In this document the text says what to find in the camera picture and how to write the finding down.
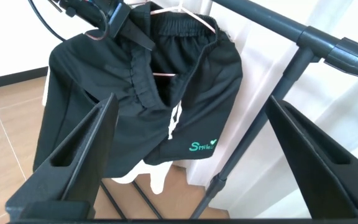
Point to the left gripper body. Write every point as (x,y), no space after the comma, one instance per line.
(104,11)

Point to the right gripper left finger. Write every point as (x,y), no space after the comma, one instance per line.
(67,180)

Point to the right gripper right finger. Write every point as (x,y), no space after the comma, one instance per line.
(328,174)

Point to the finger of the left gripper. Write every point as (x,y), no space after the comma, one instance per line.
(138,32)

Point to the black garment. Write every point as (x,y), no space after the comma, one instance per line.
(110,93)

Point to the black clothes rack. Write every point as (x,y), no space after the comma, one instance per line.
(291,25)

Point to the beige curtain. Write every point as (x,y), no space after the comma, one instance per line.
(306,93)

